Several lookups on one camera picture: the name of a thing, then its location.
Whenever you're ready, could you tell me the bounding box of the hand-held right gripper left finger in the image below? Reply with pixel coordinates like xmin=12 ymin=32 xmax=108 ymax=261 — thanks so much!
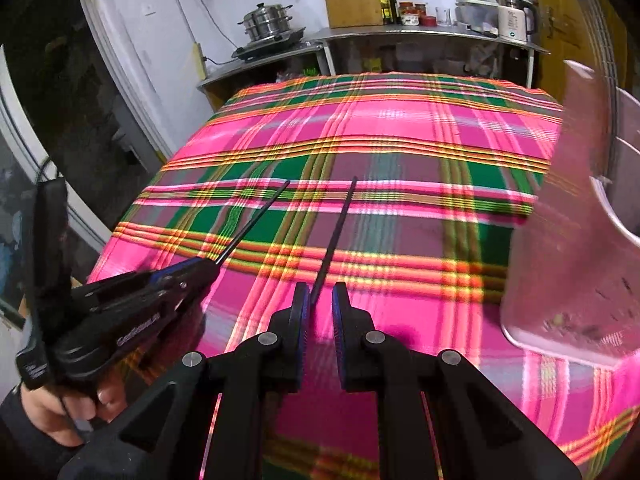
xmin=57 ymin=282 xmax=313 ymax=480

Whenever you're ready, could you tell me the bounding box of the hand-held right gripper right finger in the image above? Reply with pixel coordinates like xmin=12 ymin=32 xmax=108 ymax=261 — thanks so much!
xmin=331 ymin=281 xmax=583 ymax=480

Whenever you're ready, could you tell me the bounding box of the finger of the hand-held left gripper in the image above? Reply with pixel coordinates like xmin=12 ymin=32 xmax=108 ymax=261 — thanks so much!
xmin=100 ymin=258 xmax=221 ymax=331
xmin=70 ymin=270 xmax=157 ymax=307

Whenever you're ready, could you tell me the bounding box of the black chopstick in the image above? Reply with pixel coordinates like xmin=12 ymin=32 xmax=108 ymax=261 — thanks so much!
xmin=309 ymin=175 xmax=358 ymax=313
xmin=214 ymin=179 xmax=292 ymax=267

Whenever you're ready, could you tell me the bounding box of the clear chopstick holder rack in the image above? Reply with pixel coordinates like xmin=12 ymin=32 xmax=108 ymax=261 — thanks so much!
xmin=500 ymin=59 xmax=640 ymax=368

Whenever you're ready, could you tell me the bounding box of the person's left forearm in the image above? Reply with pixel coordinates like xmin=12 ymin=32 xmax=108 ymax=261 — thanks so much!
xmin=0 ymin=385 xmax=88 ymax=480

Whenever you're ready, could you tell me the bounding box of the person's left hand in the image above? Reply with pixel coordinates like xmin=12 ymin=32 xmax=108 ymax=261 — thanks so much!
xmin=20 ymin=370 xmax=127 ymax=448

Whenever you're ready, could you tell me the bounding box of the pink plaid tablecloth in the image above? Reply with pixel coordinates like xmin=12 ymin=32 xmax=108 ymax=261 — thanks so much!
xmin=87 ymin=71 xmax=640 ymax=480

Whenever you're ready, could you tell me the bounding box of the low metal top cabinet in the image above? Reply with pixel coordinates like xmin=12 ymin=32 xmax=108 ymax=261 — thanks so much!
xmin=197 ymin=42 xmax=327 ymax=111

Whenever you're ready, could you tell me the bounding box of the black induction cooker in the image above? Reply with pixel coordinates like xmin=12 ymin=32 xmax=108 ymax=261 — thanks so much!
xmin=231 ymin=27 xmax=307 ymax=61

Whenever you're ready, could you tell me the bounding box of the stainless steel steamer pot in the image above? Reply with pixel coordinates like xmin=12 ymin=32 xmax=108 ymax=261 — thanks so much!
xmin=237 ymin=2 xmax=296 ymax=43

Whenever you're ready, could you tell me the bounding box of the metal counter table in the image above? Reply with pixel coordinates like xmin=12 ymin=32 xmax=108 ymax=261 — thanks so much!
xmin=305 ymin=25 xmax=551 ymax=88

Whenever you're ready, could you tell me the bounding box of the clear plastic container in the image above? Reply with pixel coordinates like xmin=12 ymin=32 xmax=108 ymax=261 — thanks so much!
xmin=454 ymin=0 xmax=501 ymax=37

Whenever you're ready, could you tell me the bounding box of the white electric kettle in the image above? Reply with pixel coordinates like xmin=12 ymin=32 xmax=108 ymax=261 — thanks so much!
xmin=495 ymin=0 xmax=537 ymax=44

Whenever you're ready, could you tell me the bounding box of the yellow wooden door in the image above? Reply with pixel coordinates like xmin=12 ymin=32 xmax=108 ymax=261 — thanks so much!
xmin=530 ymin=0 xmax=632 ymax=106

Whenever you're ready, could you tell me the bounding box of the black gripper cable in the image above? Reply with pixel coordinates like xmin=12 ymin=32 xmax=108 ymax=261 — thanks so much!
xmin=34 ymin=155 xmax=66 ymax=191

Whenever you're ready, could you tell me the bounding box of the white door frame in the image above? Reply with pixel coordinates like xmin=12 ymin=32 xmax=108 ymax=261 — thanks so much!
xmin=72 ymin=0 xmax=176 ymax=161

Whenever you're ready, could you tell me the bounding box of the thin cooker power cable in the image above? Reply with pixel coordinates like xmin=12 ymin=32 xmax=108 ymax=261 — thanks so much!
xmin=162 ymin=0 xmax=241 ymax=47

